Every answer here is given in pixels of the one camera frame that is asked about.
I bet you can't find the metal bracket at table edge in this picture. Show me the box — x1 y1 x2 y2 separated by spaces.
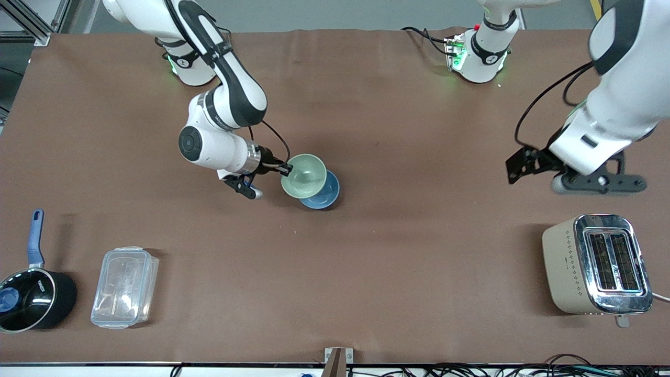
323 347 354 377

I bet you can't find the black cable below table edge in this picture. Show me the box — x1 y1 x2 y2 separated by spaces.
543 353 595 370

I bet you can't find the circuit board with green light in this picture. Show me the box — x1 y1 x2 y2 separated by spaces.
444 34 467 72

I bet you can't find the grey aluminium frame profile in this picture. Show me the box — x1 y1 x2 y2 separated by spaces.
0 0 72 47

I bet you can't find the short black cable on left arm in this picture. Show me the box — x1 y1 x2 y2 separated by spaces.
563 65 595 108

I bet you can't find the teal cable below table edge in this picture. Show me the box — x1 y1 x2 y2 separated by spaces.
552 365 621 376

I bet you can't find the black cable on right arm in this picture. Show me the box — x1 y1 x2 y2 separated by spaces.
250 119 292 164

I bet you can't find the black cable at arm base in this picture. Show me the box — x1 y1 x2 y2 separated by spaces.
401 26 452 56

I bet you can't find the blue bowl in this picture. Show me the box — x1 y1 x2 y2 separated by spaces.
299 170 340 210

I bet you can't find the long black cable on left arm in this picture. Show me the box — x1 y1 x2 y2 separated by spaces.
515 62 595 147

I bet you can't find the brown table cover mat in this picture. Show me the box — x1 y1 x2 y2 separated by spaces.
0 27 670 365

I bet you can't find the glass lid with blue knob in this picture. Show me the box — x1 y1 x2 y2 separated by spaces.
0 268 56 334

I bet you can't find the green bowl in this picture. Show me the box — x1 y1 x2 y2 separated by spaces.
281 153 328 200

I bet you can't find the black saucepan with blue handle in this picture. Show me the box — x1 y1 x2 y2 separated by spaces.
0 209 78 334

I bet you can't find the cream and chrome toaster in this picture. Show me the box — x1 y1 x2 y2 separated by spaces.
542 213 654 329

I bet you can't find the clear plastic food container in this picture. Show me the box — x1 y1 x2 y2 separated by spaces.
91 246 160 330

